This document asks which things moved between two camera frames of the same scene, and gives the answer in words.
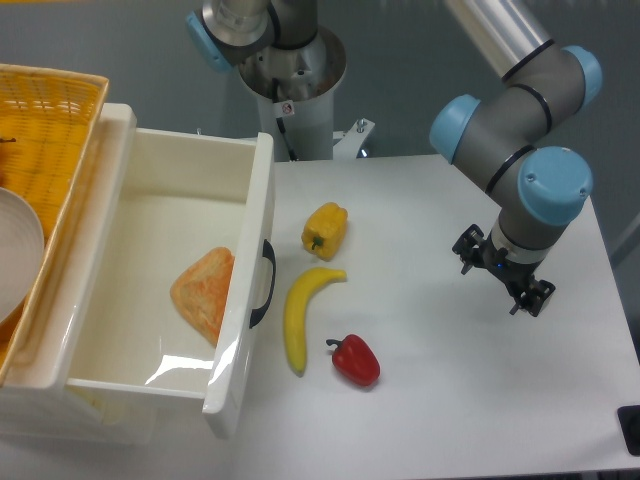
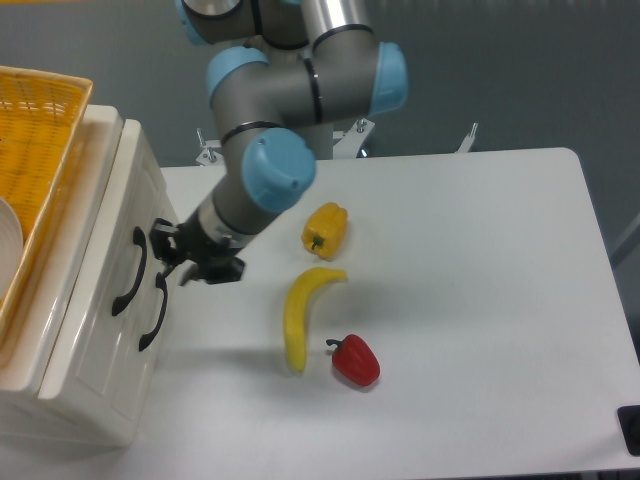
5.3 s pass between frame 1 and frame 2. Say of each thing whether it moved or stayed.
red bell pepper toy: stayed
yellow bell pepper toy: stayed
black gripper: moved
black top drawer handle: moved
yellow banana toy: stayed
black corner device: stayed
